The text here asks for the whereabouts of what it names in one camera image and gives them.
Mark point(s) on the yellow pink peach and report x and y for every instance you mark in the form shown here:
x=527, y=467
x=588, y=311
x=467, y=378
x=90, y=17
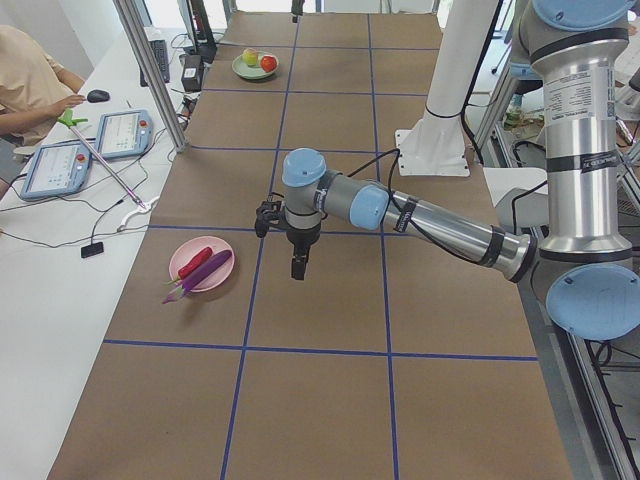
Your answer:
x=250, y=57

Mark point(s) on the red chili pepper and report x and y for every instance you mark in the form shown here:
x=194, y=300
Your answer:
x=196, y=261

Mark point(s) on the black keyboard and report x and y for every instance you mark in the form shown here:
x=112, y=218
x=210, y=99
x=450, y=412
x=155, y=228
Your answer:
x=160, y=55

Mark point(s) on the black computer mouse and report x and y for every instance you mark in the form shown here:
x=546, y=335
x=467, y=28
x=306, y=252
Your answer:
x=97, y=96

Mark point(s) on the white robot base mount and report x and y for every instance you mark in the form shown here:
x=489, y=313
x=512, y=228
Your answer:
x=435, y=146

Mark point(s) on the seated person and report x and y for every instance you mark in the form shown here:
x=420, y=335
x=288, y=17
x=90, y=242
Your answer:
x=35, y=88

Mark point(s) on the black power box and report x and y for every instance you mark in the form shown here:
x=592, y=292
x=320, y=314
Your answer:
x=192, y=73

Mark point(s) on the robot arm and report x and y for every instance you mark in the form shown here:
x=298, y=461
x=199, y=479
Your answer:
x=562, y=235
x=297, y=10

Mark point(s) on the far blue teach pendant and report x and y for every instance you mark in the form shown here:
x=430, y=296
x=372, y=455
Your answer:
x=124, y=134

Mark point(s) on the aluminium frame post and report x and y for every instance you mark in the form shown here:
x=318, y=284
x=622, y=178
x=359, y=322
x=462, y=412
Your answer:
x=132, y=24

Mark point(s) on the green plate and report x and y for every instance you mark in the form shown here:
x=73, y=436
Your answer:
x=251, y=73

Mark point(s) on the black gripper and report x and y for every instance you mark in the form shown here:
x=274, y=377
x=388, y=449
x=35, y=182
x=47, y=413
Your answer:
x=302, y=237

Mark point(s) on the purple eggplant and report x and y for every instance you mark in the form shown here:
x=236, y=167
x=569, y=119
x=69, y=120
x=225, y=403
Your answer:
x=210, y=274

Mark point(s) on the near blue teach pendant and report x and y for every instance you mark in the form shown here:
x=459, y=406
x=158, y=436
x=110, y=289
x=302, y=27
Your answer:
x=56, y=170

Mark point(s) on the blue teach pendant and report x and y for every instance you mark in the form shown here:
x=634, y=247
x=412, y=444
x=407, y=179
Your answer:
x=56, y=170
x=124, y=134

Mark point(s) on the small black button box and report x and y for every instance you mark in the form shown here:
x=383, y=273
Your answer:
x=92, y=250

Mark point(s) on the red pomegranate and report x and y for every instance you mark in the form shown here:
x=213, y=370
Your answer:
x=268, y=63

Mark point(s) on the pink plate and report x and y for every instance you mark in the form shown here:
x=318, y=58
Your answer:
x=188, y=249

